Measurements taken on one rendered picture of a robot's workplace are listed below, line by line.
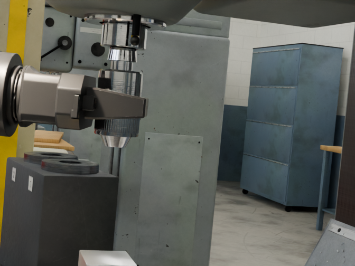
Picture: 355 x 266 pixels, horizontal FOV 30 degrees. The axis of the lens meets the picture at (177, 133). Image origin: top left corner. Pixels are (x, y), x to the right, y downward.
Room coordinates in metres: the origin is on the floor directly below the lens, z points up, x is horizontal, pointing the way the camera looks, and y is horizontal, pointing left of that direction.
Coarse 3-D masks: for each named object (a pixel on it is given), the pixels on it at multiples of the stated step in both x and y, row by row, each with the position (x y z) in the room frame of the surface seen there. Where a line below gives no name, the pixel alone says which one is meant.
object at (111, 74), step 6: (102, 72) 0.68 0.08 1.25; (108, 72) 0.68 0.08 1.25; (114, 72) 0.67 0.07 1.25; (120, 72) 0.67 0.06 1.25; (126, 72) 0.68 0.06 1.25; (132, 72) 0.68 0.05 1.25; (138, 72) 0.69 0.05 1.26; (102, 78) 0.68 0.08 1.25; (108, 78) 0.68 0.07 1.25; (114, 78) 0.67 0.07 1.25; (120, 78) 0.67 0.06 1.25; (126, 78) 0.68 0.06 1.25; (132, 78) 0.68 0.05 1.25; (138, 78) 0.68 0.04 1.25
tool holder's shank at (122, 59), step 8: (112, 48) 0.69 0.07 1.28; (120, 48) 0.68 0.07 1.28; (128, 48) 0.69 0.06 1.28; (112, 56) 0.69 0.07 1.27; (120, 56) 0.68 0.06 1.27; (128, 56) 0.68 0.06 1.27; (136, 56) 0.70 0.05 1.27; (112, 64) 0.69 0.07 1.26; (120, 64) 0.69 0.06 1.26; (128, 64) 0.69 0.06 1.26
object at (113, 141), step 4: (104, 136) 0.69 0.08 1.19; (108, 136) 0.68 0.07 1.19; (112, 136) 0.68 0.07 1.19; (104, 140) 0.69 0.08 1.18; (108, 140) 0.68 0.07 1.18; (112, 140) 0.68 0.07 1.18; (116, 140) 0.68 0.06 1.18; (120, 140) 0.68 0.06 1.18; (124, 140) 0.69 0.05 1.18; (128, 140) 0.69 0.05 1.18; (104, 144) 0.69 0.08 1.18; (108, 144) 0.69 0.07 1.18; (112, 144) 0.69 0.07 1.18; (116, 144) 0.68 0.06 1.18; (120, 144) 0.69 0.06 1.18; (124, 144) 0.69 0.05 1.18
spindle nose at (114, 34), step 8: (104, 24) 0.68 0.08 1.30; (112, 24) 0.68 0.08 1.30; (120, 24) 0.67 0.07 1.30; (128, 24) 0.67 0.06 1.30; (104, 32) 0.68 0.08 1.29; (112, 32) 0.68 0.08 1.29; (120, 32) 0.67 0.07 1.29; (128, 32) 0.67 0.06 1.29; (144, 32) 0.69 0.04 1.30; (104, 40) 0.68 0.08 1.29; (112, 40) 0.68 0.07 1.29; (120, 40) 0.67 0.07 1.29; (128, 40) 0.67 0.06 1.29; (144, 40) 0.69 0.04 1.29; (136, 48) 0.68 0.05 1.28; (144, 48) 0.69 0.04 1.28
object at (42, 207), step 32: (32, 160) 1.08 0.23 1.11; (64, 160) 1.05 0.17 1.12; (32, 192) 0.99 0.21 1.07; (64, 192) 0.97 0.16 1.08; (96, 192) 0.99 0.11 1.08; (32, 224) 0.98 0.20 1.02; (64, 224) 0.97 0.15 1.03; (96, 224) 0.99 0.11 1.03; (0, 256) 1.14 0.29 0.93; (32, 256) 0.97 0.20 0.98; (64, 256) 0.97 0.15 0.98
